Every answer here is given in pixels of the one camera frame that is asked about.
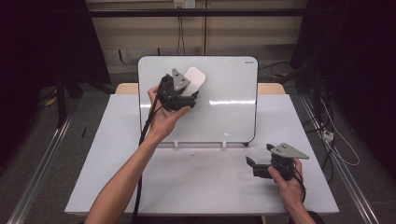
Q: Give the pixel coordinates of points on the black curtain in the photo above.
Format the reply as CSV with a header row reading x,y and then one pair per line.
x,y
40,62
351,62

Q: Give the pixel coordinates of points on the person's right hand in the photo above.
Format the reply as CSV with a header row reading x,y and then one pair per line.
x,y
289,188

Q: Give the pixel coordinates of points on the white board holder clip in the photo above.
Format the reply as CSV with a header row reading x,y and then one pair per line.
x,y
176,144
223,144

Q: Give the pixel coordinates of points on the white whiteboard eraser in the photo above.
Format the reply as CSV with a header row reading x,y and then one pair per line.
x,y
196,79

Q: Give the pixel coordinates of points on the white wall socket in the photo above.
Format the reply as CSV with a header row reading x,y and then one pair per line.
x,y
184,3

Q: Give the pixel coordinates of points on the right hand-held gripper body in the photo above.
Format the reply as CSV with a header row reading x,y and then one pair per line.
x,y
288,152

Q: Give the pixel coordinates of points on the black board stand foot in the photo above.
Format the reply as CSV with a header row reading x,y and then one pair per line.
x,y
246,144

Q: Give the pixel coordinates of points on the small dark floor object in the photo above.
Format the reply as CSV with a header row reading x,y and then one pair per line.
x,y
83,132

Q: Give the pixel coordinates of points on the person's left hand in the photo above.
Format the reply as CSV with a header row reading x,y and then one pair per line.
x,y
163,123

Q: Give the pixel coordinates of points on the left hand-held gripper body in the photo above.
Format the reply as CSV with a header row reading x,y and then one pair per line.
x,y
180,81

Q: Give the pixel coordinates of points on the black horizontal bar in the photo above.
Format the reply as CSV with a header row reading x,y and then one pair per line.
x,y
193,12

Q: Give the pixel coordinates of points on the metal floor rail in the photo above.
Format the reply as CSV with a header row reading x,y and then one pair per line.
x,y
40,168
342,174

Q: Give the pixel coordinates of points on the black stand leg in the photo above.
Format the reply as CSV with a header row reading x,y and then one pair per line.
x,y
61,102

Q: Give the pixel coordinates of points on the white power strip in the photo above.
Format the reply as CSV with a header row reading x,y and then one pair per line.
x,y
328,135

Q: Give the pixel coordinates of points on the white whiteboard with dark rim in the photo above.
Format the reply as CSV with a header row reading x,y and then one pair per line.
x,y
224,81

